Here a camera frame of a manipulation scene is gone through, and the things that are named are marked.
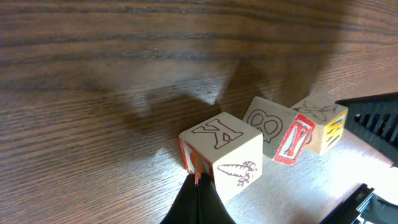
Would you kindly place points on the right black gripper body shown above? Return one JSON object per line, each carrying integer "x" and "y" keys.
{"x": 374, "y": 209}

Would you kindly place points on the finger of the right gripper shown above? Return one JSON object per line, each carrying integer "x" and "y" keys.
{"x": 374, "y": 120}
{"x": 348, "y": 211}

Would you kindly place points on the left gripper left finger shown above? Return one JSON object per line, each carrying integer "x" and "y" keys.
{"x": 184, "y": 207}

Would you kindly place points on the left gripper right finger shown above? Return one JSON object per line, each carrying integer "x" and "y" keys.
{"x": 210, "y": 209}

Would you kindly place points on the red Y wooden block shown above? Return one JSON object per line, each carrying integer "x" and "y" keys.
{"x": 227, "y": 149}
{"x": 285, "y": 131}

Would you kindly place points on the yellow bordered wooden block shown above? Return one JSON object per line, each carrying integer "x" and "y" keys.
{"x": 329, "y": 118}

